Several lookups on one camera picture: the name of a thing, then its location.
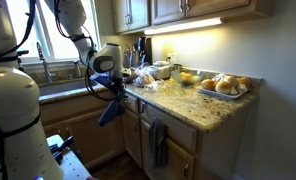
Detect large wooden base cabinet door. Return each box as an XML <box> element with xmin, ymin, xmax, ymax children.
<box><xmin>60</xmin><ymin>107</ymin><xmax>126</xmax><ymax>169</ymax></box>

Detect wide wooden drawer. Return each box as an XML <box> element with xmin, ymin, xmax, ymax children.
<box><xmin>139</xmin><ymin>99</ymin><xmax>199</xmax><ymax>155</ymax></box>

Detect metal soap dispenser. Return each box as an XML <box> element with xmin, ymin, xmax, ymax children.
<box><xmin>72</xmin><ymin>59</ymin><xmax>83</xmax><ymax>80</ymax></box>

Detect crumpled blue dish cloth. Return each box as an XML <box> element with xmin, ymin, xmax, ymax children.
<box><xmin>87</xmin><ymin>73</ymin><xmax>101</xmax><ymax>84</ymax></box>

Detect white rectangular tray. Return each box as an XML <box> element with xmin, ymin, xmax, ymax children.
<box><xmin>195</xmin><ymin>84</ymin><xmax>253</xmax><ymax>101</ymax></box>

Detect black knife block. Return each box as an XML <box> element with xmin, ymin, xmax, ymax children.
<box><xmin>135</xmin><ymin>35</ymin><xmax>153</xmax><ymax>66</ymax></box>

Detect glass fruit bowl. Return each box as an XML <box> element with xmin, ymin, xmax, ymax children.
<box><xmin>170</xmin><ymin>68</ymin><xmax>206</xmax><ymax>87</ymax></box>

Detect gray hanging towel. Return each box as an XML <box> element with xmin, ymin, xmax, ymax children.
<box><xmin>148</xmin><ymin>118</ymin><xmax>169</xmax><ymax>170</ymax></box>

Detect golden bread roll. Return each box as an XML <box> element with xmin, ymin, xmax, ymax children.
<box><xmin>223</xmin><ymin>75</ymin><xmax>240</xmax><ymax>88</ymax></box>
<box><xmin>237</xmin><ymin>76</ymin><xmax>253</xmax><ymax>90</ymax></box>
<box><xmin>200</xmin><ymin>78</ymin><xmax>217</xmax><ymax>92</ymax></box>
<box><xmin>214</xmin><ymin>80</ymin><xmax>232</xmax><ymax>96</ymax></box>

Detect black camera on tripod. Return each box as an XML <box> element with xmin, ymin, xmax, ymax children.
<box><xmin>16</xmin><ymin>49</ymin><xmax>30</xmax><ymax>73</ymax></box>

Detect blue towel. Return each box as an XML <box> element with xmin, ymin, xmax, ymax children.
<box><xmin>98</xmin><ymin>97</ymin><xmax>127</xmax><ymax>127</ymax></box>

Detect kitchen sink basin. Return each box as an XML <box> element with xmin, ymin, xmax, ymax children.
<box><xmin>38</xmin><ymin>79</ymin><xmax>100</xmax><ymax>98</ymax></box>

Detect white wall outlet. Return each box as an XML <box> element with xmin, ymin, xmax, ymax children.
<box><xmin>167</xmin><ymin>52</ymin><xmax>178</xmax><ymax>65</ymax></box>

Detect yellow lemon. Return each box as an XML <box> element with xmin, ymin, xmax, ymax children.
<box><xmin>178</xmin><ymin>71</ymin><xmax>193</xmax><ymax>84</ymax></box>

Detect narrow wooden base cabinet door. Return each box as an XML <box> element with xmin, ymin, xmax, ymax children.
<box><xmin>121</xmin><ymin>108</ymin><xmax>143</xmax><ymax>168</ymax></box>

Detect black tools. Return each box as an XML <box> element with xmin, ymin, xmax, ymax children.
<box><xmin>48</xmin><ymin>135</ymin><xmax>76</xmax><ymax>165</ymax></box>

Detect chrome kitchen faucet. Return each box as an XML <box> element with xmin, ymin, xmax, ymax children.
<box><xmin>35</xmin><ymin>41</ymin><xmax>58</xmax><ymax>85</ymax></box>

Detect wide wooden wall cabinet door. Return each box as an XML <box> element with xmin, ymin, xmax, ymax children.
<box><xmin>186</xmin><ymin>0</ymin><xmax>251</xmax><ymax>18</ymax></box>

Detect white rice cooker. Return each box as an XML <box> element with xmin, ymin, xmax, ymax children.
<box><xmin>146</xmin><ymin>60</ymin><xmax>173</xmax><ymax>81</ymax></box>

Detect kitchen window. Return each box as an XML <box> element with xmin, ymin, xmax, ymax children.
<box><xmin>6</xmin><ymin>0</ymin><xmax>102</xmax><ymax>63</ymax></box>

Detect narrow wooden drawer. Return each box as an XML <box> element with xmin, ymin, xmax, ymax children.
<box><xmin>123</xmin><ymin>93</ymin><xmax>140</xmax><ymax>116</ymax></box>

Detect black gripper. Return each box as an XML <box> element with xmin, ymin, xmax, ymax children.
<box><xmin>109</xmin><ymin>71</ymin><xmax>129</xmax><ymax>105</ymax></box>

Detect clear plastic bag with bread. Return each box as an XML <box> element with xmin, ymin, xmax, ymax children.
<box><xmin>134</xmin><ymin>62</ymin><xmax>156</xmax><ymax>89</ymax></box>

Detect crumpled empty plastic bag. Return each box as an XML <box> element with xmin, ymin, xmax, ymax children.
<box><xmin>143</xmin><ymin>79</ymin><xmax>167</xmax><ymax>93</ymax></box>

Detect white perforated table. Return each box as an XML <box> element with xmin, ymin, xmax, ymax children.
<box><xmin>46</xmin><ymin>134</ymin><xmax>93</xmax><ymax>180</ymax></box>

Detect under cabinet light bar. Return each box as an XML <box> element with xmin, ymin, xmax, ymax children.
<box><xmin>143</xmin><ymin>16</ymin><xmax>225</xmax><ymax>37</ymax></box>

